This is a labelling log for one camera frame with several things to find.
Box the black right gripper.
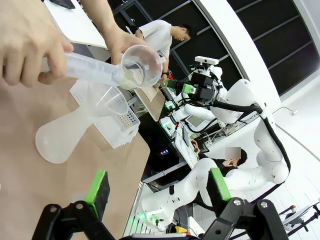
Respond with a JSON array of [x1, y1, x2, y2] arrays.
[[166, 71, 221, 104]]

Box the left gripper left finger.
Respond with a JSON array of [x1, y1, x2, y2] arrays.
[[31, 169, 118, 240]]

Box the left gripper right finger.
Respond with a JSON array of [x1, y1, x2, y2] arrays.
[[197, 167, 288, 240]]

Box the clear plastic beaker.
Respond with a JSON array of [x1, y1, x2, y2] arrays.
[[119, 44, 168, 91]]

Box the translucent plastic conical flask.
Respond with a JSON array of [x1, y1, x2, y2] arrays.
[[34, 103, 102, 165]]

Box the translucent plastic funnel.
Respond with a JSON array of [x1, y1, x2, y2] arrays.
[[86, 83, 130, 121]]

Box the clear plastic graduated cylinder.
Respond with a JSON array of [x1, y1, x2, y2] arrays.
[[41, 50, 126, 87]]

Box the person's left forearm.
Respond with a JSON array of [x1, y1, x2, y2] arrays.
[[79, 0, 121, 36]]

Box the person's left hand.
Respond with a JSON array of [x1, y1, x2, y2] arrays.
[[106, 26, 152, 66]]

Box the person's right hand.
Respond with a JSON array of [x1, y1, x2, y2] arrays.
[[0, 0, 75, 89]]

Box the brown topped table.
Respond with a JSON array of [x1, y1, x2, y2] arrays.
[[134, 83, 166, 123]]

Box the seated person in black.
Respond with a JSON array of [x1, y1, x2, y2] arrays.
[[197, 147, 249, 180]]

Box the person in white T-shirt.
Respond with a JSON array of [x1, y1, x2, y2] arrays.
[[134, 19, 193, 85]]

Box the small white perforated basket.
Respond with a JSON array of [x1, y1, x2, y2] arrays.
[[69, 79, 141, 149]]

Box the white side table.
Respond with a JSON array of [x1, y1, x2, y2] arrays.
[[43, 0, 108, 50]]

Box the flat black tablet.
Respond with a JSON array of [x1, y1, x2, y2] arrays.
[[48, 0, 76, 10]]

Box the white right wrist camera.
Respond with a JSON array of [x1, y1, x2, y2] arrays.
[[194, 56, 220, 66]]

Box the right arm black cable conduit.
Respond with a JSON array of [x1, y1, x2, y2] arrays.
[[211, 99, 292, 186]]

